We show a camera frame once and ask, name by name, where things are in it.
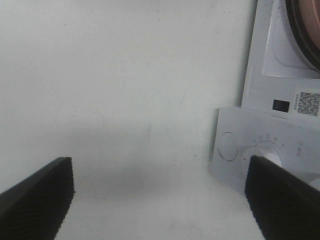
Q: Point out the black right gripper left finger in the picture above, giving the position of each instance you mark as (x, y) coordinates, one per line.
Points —
(35, 208)

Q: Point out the glass microwave turntable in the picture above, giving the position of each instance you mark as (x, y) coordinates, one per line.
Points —
(307, 48)

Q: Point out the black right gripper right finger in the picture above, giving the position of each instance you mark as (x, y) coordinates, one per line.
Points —
(283, 206)

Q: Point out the pink round plate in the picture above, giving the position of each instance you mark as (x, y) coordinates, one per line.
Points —
(310, 13)

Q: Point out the round white door button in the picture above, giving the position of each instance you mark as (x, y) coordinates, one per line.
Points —
(227, 146)

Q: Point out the white microwave oven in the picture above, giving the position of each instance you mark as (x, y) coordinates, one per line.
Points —
(280, 106)

